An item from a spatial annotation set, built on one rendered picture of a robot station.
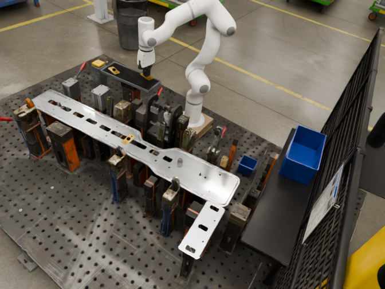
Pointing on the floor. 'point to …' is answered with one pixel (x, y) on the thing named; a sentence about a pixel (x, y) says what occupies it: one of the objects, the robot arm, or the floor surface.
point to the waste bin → (129, 20)
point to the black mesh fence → (330, 149)
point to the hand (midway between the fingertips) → (146, 72)
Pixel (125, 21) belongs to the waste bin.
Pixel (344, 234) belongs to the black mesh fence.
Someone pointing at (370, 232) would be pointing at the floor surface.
